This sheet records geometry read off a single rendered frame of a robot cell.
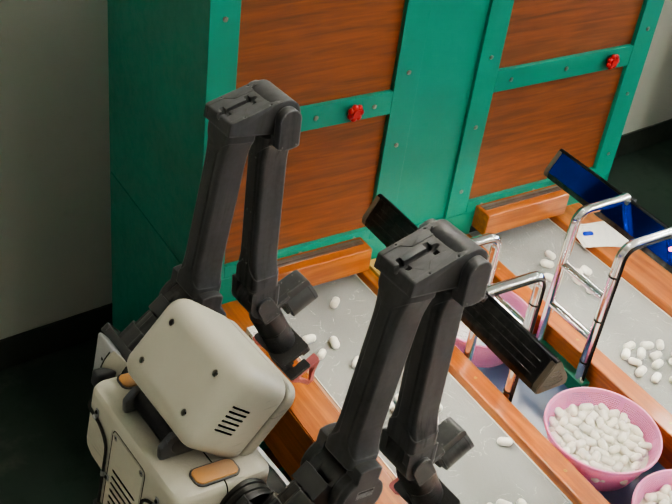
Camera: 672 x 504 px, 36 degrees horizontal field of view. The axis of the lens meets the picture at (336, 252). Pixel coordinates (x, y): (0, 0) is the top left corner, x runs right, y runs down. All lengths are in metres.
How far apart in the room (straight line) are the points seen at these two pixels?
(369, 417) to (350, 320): 1.16
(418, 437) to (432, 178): 1.27
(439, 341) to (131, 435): 0.48
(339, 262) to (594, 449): 0.75
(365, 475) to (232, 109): 0.58
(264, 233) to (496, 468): 0.84
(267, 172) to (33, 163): 1.53
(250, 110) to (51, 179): 1.64
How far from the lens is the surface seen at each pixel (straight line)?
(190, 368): 1.49
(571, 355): 2.63
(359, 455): 1.46
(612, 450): 2.42
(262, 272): 1.78
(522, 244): 2.96
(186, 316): 1.53
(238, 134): 1.57
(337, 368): 2.43
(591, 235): 3.03
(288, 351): 1.95
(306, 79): 2.31
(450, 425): 1.65
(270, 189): 1.68
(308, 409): 2.28
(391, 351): 1.35
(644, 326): 2.80
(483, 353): 2.55
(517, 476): 2.29
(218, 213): 1.65
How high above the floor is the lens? 2.37
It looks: 36 degrees down
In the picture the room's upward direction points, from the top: 8 degrees clockwise
